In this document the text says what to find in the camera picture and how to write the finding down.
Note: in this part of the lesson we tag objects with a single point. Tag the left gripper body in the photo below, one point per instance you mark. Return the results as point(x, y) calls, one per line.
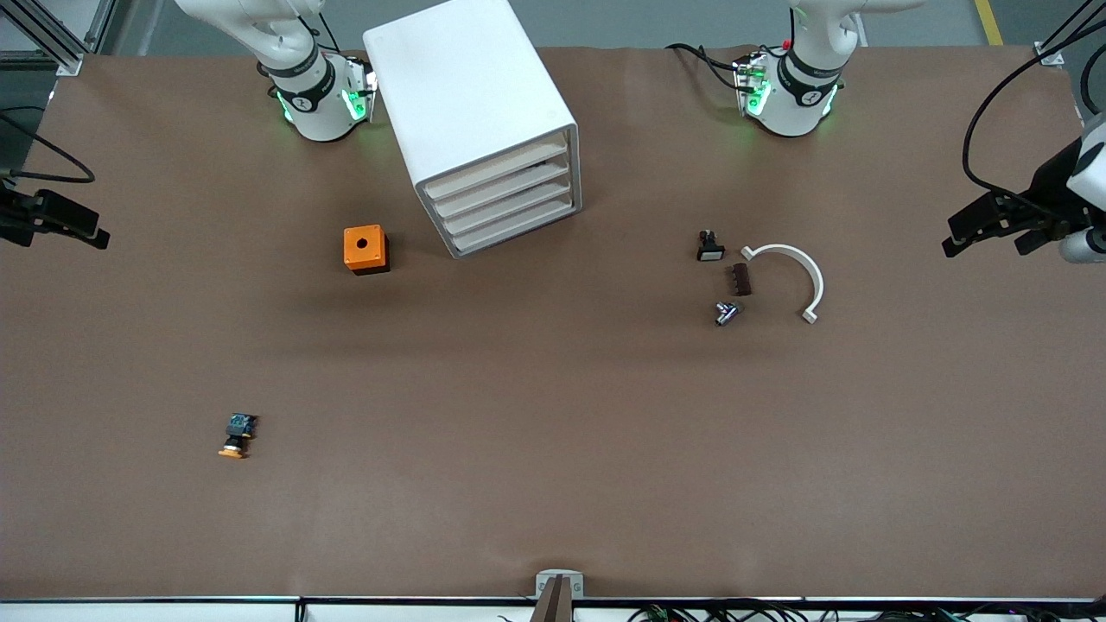
point(1049, 187)

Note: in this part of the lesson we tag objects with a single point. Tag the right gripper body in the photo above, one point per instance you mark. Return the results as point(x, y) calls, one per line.
point(17, 214)

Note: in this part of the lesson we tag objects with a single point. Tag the orange mushroom push button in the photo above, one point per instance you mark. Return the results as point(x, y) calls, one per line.
point(235, 436)

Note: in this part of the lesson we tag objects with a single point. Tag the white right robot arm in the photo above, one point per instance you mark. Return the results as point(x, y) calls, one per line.
point(302, 78)

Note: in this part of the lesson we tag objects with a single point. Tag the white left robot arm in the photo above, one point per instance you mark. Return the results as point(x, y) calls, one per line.
point(795, 86)

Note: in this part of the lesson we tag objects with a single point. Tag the white square push button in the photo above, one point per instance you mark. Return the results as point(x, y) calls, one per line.
point(710, 250)

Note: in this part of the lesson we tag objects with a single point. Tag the small brown ridged block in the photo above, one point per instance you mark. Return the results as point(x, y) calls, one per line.
point(740, 280)

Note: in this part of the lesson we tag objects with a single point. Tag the shiny metal fitting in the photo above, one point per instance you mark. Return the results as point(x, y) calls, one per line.
point(726, 314)

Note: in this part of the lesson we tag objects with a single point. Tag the orange box with hole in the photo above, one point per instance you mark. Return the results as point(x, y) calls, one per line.
point(363, 246)

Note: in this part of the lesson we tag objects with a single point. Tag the aluminium frame post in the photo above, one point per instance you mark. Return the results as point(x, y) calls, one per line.
point(1063, 39)
point(52, 39)

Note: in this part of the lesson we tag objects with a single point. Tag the grey metal mount bracket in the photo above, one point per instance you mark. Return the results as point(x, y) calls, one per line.
point(560, 580)

